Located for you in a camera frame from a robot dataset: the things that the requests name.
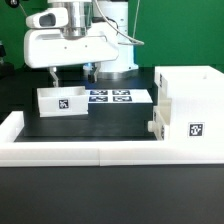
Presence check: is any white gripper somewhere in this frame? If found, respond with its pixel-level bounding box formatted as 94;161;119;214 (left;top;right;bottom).
24;7;119;87

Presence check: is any white drawer with tag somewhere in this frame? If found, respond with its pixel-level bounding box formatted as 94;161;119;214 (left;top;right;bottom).
37;86;88;117
148;99;171;141

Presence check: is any white front drawer with tag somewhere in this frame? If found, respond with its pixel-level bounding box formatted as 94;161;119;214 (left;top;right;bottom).
148;99;171;141

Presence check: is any white drawer cabinet box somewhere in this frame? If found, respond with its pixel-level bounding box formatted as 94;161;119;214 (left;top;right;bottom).
154;66;224;141

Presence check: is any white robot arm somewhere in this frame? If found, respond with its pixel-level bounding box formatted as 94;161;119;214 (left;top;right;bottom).
24;0;137;82

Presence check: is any white sheet with tags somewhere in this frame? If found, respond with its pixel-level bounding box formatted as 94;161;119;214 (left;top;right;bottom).
86;89;152;104

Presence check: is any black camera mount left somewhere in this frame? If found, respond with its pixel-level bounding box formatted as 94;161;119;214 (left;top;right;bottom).
0;41;15;79

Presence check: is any grey thin cable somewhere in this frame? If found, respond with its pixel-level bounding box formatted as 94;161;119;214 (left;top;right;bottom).
93;0;146;46

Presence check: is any white U-shaped fence frame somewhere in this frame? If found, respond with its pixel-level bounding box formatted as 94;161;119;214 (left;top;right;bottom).
0;111;224;167

